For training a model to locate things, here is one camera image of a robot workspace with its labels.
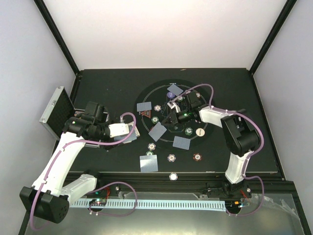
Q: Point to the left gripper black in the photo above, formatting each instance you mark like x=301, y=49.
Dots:
x=108, y=147

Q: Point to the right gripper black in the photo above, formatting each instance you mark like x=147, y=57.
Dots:
x=174, y=118

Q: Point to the purple round blind button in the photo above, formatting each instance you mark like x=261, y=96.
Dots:
x=170, y=95

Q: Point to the dealt blue card top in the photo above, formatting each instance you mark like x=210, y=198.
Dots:
x=175, y=90

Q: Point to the dealt blue card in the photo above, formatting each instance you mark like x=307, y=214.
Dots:
x=144, y=106
x=181, y=143
x=148, y=163
x=157, y=131
x=175, y=90

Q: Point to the blue playing card deck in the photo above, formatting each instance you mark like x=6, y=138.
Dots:
x=135, y=134

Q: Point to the white round blind button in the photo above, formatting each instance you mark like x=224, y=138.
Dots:
x=200, y=132

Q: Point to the green poker chip stack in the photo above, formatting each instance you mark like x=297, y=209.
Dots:
x=148, y=153

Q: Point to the red triangular dealer button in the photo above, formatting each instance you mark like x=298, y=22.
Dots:
x=146, y=113

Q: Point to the red poker chip stack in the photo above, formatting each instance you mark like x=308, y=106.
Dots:
x=197, y=157

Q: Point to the blue poker chip stack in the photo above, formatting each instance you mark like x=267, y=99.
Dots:
x=171, y=158

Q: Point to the white chip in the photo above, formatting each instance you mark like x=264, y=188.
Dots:
x=173, y=176

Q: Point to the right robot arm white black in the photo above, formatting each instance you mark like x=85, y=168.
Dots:
x=242, y=136

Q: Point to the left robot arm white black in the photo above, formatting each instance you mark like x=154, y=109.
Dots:
x=48, y=198

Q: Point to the round black poker mat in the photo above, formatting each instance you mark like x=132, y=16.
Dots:
x=156, y=93

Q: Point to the aluminium poker chip case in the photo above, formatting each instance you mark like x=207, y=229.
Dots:
x=60, y=108

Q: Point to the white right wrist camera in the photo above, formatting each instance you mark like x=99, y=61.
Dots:
x=174, y=106

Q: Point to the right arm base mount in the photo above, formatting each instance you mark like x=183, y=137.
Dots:
x=235, y=196

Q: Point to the white slotted cable duct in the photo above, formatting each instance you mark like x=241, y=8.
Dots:
x=144, y=204

